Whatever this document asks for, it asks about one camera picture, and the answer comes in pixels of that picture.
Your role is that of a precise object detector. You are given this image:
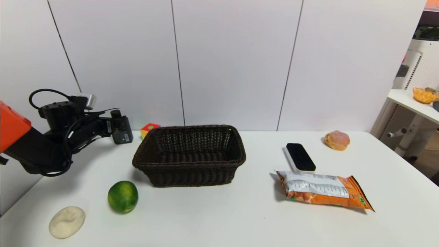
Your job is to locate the grey bottle with black cap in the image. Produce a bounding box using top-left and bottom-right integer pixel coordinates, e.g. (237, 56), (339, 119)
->
(110, 109), (134, 145)

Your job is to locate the dark brown wicker basket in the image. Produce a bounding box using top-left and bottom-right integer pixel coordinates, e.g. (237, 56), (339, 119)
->
(132, 125), (247, 187)

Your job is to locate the red yellow toy cube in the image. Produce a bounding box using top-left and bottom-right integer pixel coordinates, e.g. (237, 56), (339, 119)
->
(141, 123), (161, 140)

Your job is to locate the black eraser with white base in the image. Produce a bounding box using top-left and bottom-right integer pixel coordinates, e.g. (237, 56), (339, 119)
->
(284, 143), (317, 172)

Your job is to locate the pink glazed bread bun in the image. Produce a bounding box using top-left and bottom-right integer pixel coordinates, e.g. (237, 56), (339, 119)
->
(324, 130), (351, 151)

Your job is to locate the green round citrus fruit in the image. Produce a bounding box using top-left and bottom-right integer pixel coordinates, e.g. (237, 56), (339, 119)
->
(107, 181), (139, 214)

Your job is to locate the orange white snack bag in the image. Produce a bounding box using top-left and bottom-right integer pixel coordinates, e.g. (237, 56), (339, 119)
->
(275, 170), (375, 212)

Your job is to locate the white steamed bun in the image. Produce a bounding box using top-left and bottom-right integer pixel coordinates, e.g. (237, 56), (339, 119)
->
(49, 206), (86, 239)

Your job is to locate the white side table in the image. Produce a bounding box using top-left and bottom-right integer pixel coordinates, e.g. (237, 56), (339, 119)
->
(387, 89), (439, 158)

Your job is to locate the white perforated air purifier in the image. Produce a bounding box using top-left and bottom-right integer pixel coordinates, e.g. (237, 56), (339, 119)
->
(370, 26), (439, 151)

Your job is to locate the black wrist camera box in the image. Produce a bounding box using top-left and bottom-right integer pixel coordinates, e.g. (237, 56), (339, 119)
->
(38, 94), (97, 130)

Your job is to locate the black looped cable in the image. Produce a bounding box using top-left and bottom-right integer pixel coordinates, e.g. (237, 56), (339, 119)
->
(29, 89), (78, 110)

